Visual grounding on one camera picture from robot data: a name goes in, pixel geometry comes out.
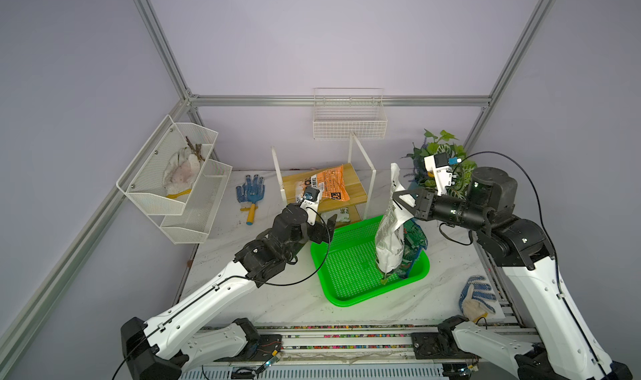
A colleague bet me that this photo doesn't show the green artificial plant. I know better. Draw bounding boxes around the green artificial plant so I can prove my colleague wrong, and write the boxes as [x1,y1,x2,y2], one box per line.
[406,130,477,198]

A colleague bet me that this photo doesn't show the orange fertilizer bag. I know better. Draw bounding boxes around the orange fertilizer bag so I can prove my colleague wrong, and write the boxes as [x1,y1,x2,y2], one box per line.
[295,166,351,202]

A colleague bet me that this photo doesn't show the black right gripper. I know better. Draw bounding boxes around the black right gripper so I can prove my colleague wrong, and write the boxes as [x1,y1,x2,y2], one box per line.
[393,190,489,235]

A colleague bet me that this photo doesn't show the green plastic basket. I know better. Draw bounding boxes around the green plastic basket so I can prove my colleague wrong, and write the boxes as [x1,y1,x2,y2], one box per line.
[310,216,431,308]

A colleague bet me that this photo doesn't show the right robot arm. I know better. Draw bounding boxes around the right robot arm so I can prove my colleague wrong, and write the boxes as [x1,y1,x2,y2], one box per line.
[392,167,633,379]

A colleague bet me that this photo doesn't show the white printed fertilizer bag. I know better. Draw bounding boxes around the white printed fertilizer bag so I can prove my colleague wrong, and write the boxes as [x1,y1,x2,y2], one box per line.
[375,163,413,278]

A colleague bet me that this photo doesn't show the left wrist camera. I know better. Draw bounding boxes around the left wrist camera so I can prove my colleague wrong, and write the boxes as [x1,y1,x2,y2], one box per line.
[300,186,322,226]

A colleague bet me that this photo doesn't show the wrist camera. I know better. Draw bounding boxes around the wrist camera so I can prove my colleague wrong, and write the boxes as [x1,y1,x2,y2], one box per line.
[423,153,462,197]
[300,186,322,226]

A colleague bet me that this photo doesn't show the white mesh wall organizer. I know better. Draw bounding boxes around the white mesh wall organizer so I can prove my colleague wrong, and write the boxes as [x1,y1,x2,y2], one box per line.
[116,116,232,245]

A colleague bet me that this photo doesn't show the green blue fertilizer bag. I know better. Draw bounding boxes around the green blue fertilizer bag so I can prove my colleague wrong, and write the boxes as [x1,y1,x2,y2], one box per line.
[395,220,428,279]

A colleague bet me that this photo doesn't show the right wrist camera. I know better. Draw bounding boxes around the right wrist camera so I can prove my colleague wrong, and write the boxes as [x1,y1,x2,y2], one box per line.
[423,153,462,197]

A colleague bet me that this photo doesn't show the white wooden two-tier shelf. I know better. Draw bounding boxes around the white wooden two-tier shelf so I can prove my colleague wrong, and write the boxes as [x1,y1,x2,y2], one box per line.
[271,132,377,226]

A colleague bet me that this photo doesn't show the brown twigs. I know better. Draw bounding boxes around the brown twigs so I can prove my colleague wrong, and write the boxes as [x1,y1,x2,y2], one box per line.
[185,136,205,162]

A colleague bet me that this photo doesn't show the blue yellow garden fork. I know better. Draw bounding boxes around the blue yellow garden fork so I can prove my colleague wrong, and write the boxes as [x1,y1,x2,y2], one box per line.
[246,177,265,226]

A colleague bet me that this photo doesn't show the white wire wall basket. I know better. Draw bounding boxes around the white wire wall basket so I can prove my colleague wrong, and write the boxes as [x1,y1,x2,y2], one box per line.
[312,88,387,141]

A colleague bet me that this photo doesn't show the white cloth in organizer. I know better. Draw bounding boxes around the white cloth in organizer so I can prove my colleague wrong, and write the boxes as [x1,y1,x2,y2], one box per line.
[162,146,201,197]

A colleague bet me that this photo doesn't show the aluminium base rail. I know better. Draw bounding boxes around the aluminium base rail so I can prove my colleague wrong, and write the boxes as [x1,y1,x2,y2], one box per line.
[179,322,547,380]

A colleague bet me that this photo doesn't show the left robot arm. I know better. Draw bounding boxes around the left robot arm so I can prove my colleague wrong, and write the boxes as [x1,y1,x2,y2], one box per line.
[120,203,337,379]

